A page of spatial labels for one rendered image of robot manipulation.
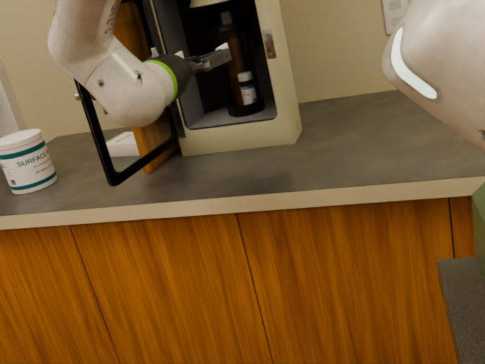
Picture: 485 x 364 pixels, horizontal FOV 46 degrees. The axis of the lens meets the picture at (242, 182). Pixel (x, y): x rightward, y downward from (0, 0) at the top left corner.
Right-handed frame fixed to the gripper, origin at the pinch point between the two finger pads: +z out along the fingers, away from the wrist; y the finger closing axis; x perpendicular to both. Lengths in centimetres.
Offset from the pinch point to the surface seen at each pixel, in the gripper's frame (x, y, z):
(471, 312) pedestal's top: 28, -52, -60
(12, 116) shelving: 18, 102, 50
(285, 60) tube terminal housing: 7.6, -14.3, 18.4
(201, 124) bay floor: 20.4, 10.9, 14.7
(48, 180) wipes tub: 27, 54, 0
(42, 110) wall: 18, 92, 55
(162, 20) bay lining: -8.2, 14.1, 13.6
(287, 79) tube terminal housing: 12.3, -14.3, 16.9
